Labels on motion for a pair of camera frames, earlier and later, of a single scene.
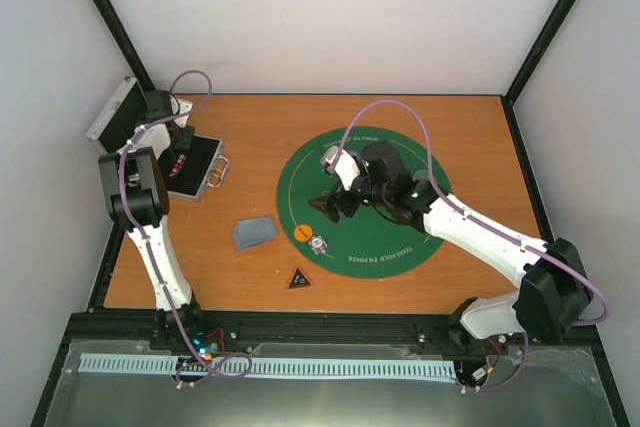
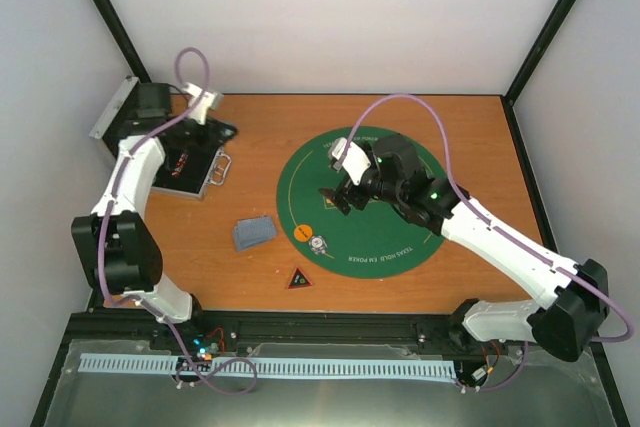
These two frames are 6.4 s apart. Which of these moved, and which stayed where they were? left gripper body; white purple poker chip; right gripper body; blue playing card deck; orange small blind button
Moved: left gripper body
Stayed: right gripper body; white purple poker chip; blue playing card deck; orange small blind button
